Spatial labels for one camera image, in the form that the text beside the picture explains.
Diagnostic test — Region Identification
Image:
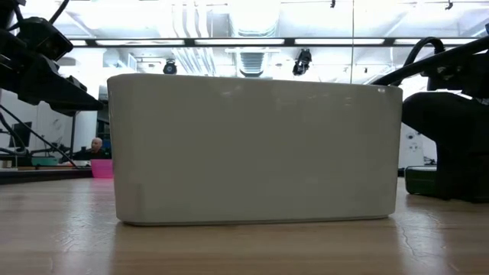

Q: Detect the green metal tin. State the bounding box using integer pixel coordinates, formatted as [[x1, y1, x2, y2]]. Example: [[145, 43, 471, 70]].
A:
[[403, 165, 439, 196]]

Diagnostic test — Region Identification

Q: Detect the black overhead crossbar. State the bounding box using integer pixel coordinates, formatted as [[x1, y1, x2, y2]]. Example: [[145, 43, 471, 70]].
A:
[[66, 37, 481, 49]]

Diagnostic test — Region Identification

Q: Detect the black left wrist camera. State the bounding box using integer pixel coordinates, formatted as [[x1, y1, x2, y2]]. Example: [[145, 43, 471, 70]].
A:
[[15, 16, 74, 61]]

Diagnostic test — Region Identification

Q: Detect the white standing banner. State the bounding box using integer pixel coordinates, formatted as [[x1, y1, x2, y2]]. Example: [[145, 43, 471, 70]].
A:
[[398, 121, 426, 169]]

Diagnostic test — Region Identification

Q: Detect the black aluminium table frame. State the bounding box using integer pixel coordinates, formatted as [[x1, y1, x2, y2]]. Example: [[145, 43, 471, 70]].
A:
[[0, 167, 93, 186]]

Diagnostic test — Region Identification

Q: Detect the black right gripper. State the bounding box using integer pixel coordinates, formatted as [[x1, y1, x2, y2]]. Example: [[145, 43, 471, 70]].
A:
[[401, 90, 489, 204]]

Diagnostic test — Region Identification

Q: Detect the black computer monitor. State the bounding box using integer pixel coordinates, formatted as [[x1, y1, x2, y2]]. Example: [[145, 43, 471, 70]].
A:
[[9, 121, 34, 149]]

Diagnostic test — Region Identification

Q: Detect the grey plastic bin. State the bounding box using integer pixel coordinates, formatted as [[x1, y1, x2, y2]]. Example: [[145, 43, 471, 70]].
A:
[[106, 73, 404, 226]]

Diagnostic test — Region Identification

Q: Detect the person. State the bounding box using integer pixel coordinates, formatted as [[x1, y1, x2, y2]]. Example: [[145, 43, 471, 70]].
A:
[[72, 136, 112, 161]]

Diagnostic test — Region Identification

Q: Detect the teal flat box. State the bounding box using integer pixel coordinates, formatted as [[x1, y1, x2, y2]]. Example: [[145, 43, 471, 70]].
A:
[[31, 156, 60, 167]]

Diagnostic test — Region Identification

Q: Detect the black tripod stand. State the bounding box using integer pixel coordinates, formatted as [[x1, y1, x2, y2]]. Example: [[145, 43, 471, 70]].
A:
[[67, 110, 79, 160]]

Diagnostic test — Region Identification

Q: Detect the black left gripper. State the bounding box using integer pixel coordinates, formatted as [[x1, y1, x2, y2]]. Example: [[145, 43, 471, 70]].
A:
[[0, 28, 105, 117]]

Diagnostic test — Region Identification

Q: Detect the pink plastic bowl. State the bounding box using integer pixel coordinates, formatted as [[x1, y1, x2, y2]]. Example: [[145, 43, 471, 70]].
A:
[[89, 158, 115, 180]]

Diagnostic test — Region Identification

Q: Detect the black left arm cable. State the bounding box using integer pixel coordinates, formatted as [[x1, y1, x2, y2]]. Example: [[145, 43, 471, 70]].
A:
[[7, 0, 71, 31]]

